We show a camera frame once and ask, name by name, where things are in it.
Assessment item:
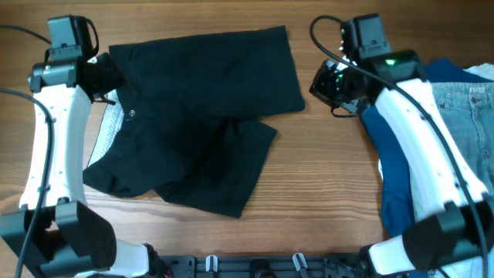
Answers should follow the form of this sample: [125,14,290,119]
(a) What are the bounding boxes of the black shorts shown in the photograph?
[83,26,305,218]

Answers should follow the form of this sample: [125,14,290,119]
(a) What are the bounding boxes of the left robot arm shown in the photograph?
[1,53,166,278]

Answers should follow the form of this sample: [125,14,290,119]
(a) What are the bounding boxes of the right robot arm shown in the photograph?
[310,51,493,277]

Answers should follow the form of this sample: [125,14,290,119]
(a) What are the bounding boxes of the light blue jeans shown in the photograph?
[432,83,493,193]

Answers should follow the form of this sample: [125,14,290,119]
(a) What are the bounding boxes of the blue shirt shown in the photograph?
[360,57,491,278]

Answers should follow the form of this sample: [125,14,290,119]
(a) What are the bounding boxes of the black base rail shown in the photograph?
[162,253,369,278]

